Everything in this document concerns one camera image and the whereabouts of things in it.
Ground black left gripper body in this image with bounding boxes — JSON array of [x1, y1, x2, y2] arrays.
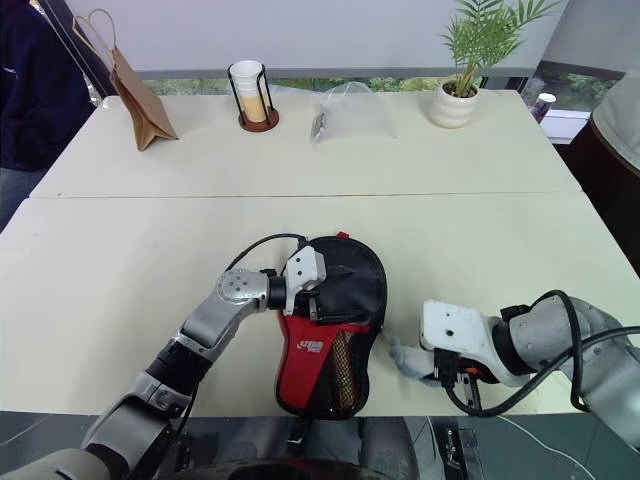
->
[[297, 278, 330, 322]]

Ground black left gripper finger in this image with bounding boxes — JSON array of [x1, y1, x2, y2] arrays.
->
[[323, 266, 358, 288]]

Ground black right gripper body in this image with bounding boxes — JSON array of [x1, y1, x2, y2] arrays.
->
[[432, 348, 490, 412]]

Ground black and red paddle case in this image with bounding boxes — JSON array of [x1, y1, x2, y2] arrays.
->
[[273, 232, 389, 420]]

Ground grey fabric zipper pull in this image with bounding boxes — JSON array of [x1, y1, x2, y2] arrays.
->
[[388, 336, 442, 389]]

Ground clear plastic bag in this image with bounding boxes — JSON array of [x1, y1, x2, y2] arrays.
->
[[309, 81, 399, 146]]

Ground paper cups in holder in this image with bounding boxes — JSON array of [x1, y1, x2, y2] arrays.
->
[[227, 60, 281, 133]]

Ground white ribbed plant pot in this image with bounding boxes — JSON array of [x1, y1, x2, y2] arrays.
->
[[428, 81, 481, 130]]

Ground stack of white paper cups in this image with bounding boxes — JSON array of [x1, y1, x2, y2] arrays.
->
[[228, 60, 265, 124]]

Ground dark round glass-topped table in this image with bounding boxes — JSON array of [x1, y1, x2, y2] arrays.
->
[[563, 69, 640, 282]]

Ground brown paper bag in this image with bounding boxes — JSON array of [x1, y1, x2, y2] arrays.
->
[[72, 8, 180, 153]]

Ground green palm plant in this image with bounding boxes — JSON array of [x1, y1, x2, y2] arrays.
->
[[439, 0, 562, 97]]

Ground black slanted pole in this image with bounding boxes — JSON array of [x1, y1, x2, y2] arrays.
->
[[47, 0, 117, 97]]

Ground person in dark jacket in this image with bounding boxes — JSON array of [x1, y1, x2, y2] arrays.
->
[[0, 0, 97, 232]]

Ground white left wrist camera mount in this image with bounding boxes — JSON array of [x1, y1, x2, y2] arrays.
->
[[283, 247, 327, 317]]

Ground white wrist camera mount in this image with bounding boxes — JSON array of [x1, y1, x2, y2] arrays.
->
[[283, 247, 327, 317], [419, 298, 502, 387]]

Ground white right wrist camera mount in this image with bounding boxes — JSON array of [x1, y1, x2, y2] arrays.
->
[[419, 298, 502, 387]]

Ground thin white cable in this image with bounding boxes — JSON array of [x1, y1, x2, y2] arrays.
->
[[427, 413, 554, 480]]

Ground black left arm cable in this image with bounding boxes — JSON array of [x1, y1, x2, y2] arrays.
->
[[221, 232, 307, 277]]

